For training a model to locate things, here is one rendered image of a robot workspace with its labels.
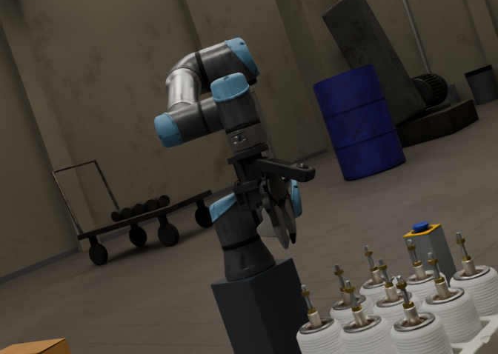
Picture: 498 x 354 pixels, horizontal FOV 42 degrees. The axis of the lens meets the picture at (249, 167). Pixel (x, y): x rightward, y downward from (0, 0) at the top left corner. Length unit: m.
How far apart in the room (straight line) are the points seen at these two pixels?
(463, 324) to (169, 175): 9.33
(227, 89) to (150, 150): 9.08
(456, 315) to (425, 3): 11.52
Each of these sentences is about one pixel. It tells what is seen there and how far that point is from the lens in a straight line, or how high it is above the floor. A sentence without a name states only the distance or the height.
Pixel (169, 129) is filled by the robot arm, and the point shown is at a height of 0.74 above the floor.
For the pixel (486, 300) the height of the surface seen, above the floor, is 0.21.
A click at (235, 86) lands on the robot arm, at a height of 0.77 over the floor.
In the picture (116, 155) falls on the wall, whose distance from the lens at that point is 10.02.
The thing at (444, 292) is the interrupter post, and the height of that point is 0.26.
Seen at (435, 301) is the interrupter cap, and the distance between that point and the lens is 1.30.
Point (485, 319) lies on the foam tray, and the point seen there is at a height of 0.18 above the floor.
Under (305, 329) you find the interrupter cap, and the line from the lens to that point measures 1.36.
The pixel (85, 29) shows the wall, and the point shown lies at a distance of 10.43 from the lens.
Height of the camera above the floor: 0.65
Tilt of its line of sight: 2 degrees down
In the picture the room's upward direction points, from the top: 19 degrees counter-clockwise
